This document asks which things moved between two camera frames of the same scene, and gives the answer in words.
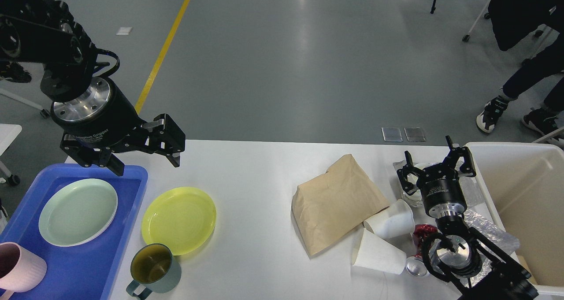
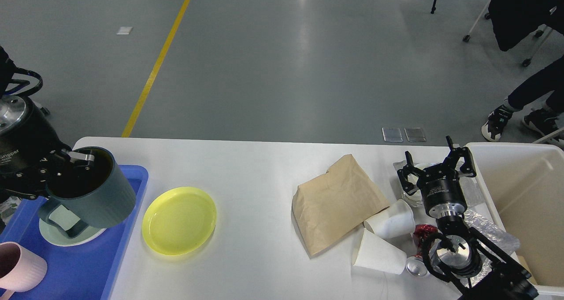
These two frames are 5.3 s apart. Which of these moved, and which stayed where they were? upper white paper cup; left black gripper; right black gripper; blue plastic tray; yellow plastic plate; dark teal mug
Moved: dark teal mug; left black gripper
Stayed: upper white paper cup; blue plastic tray; right black gripper; yellow plastic plate
